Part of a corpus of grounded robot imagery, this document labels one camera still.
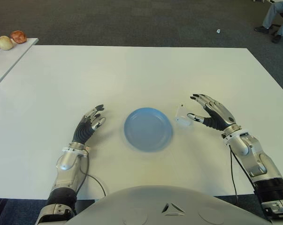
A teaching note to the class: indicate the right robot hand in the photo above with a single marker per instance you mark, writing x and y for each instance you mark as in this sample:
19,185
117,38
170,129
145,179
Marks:
219,114

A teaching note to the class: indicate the grey robot torso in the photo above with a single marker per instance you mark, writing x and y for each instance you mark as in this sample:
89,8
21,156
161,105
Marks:
132,206

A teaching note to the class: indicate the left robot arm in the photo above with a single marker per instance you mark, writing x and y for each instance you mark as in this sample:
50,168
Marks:
66,168

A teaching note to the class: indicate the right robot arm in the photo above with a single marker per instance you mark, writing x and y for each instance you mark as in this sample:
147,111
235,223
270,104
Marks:
261,161

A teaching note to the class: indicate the seated person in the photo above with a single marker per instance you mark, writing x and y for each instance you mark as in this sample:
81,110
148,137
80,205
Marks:
270,16

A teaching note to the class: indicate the blue plate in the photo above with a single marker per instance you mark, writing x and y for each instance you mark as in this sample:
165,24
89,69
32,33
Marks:
148,129

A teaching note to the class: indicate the reddish brown bread roll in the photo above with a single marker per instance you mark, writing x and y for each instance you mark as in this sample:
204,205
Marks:
18,37

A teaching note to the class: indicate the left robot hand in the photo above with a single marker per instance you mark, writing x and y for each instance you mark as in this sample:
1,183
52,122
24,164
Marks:
83,131

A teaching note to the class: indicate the pale bread roll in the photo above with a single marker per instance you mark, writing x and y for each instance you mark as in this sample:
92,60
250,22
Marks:
5,42

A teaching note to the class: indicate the white charger block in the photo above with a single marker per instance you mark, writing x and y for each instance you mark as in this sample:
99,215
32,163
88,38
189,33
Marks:
182,117

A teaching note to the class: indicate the white side table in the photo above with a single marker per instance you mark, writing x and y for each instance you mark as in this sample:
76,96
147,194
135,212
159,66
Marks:
14,56

